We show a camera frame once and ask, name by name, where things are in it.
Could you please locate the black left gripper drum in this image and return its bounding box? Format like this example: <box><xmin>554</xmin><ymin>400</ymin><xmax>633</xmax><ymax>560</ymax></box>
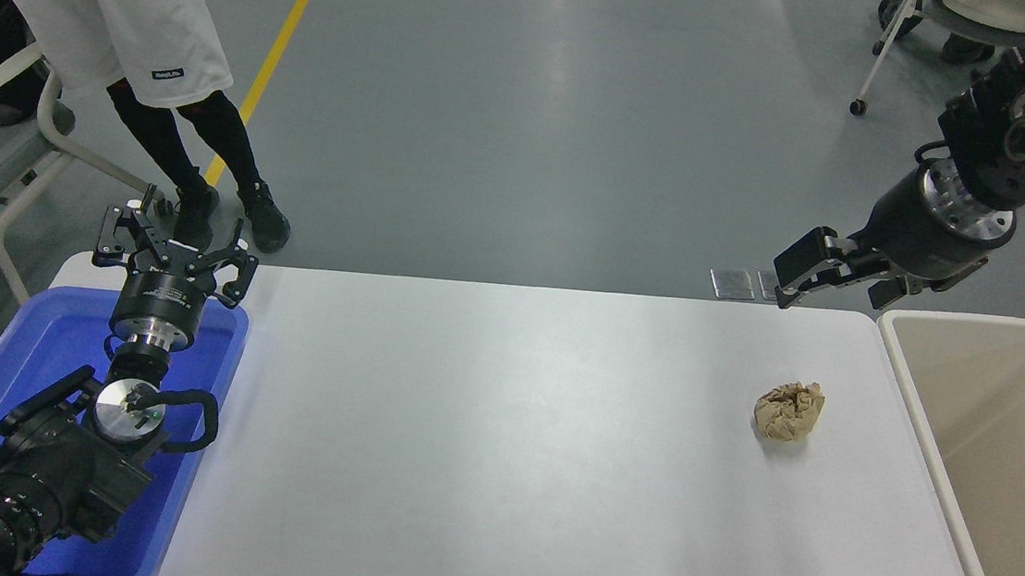
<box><xmin>110</xmin><ymin>239</ymin><xmax>218</xmax><ymax>337</ymax></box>

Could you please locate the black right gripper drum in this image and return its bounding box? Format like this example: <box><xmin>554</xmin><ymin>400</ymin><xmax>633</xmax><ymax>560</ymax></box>
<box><xmin>857</xmin><ymin>175</ymin><xmax>995</xmax><ymax>293</ymax></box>

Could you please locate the blue plastic tray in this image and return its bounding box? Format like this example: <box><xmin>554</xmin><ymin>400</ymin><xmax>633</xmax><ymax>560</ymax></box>
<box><xmin>0</xmin><ymin>280</ymin><xmax>250</xmax><ymax>576</ymax></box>

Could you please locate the crumpled tan paper ball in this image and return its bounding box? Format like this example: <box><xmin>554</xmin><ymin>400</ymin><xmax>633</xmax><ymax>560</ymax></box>
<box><xmin>750</xmin><ymin>376</ymin><xmax>828</xmax><ymax>446</ymax></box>

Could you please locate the large pale bin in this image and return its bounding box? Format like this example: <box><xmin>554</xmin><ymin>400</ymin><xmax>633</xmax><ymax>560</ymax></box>
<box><xmin>856</xmin><ymin>306</ymin><xmax>1025</xmax><ymax>576</ymax></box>

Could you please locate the white wheeled chair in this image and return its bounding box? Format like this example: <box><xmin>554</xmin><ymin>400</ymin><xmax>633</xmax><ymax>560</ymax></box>
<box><xmin>849</xmin><ymin>0</ymin><xmax>1025</xmax><ymax>129</ymax></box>

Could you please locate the white frame chair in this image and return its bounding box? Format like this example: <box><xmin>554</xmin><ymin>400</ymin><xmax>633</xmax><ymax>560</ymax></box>
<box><xmin>0</xmin><ymin>39</ymin><xmax>172</xmax><ymax>317</ymax></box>

